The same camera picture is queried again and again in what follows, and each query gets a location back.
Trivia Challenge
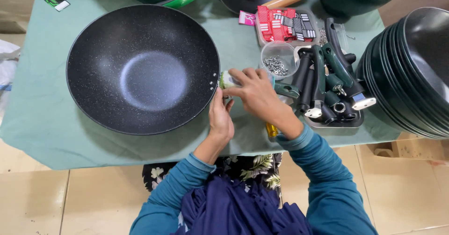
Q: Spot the person's left hand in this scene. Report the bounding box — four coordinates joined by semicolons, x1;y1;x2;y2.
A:
208;87;235;142

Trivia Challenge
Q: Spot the clear bag of small parts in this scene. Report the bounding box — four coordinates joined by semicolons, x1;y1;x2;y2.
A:
317;19;355;51

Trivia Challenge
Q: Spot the navy blue garment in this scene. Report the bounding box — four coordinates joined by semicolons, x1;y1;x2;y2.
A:
171;173;313;235

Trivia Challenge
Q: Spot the pink paper tag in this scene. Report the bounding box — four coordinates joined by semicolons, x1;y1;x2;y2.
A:
239;10;257;27

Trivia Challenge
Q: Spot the yellow handled screwdriver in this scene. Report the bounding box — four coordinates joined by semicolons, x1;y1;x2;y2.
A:
265;122;280;139

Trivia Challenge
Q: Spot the green tablecloth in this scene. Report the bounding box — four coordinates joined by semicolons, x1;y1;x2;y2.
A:
0;0;402;170

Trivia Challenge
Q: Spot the person's right hand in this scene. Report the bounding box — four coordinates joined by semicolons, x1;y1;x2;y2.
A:
222;67;304;141

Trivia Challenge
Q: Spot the pile of small metal screws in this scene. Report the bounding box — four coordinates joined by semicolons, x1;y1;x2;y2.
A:
263;55;289;77

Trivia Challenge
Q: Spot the stack of dark woks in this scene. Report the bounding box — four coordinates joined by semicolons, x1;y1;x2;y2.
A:
356;7;449;140

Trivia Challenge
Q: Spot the white plastic bag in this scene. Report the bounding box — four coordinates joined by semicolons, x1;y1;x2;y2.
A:
0;39;22;123

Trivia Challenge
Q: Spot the black floral skirt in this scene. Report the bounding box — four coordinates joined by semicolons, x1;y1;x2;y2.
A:
142;152;283;207

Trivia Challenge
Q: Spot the pile of black green handles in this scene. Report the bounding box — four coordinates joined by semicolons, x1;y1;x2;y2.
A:
291;17;377;125

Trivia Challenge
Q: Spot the green white hang tag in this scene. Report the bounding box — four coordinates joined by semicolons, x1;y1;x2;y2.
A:
43;0;71;12

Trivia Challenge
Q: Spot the clear plastic cup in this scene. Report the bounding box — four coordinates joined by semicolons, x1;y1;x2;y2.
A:
260;41;301;81

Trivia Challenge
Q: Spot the large black speckled wok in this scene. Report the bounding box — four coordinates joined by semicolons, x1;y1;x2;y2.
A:
66;4;221;136

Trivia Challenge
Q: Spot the metal tray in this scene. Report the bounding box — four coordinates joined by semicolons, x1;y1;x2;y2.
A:
301;103;365;129

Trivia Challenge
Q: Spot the brown cardboard box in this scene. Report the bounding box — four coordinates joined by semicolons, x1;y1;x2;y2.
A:
365;132;449;162

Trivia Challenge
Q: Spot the pile of red black labels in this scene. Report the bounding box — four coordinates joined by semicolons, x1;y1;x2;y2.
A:
257;5;318;43

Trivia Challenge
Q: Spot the dark green wok handle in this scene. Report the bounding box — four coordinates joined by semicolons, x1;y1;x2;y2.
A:
218;70;301;99

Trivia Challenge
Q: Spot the clear plastic box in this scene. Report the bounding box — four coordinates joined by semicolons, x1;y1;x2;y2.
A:
255;7;321;48

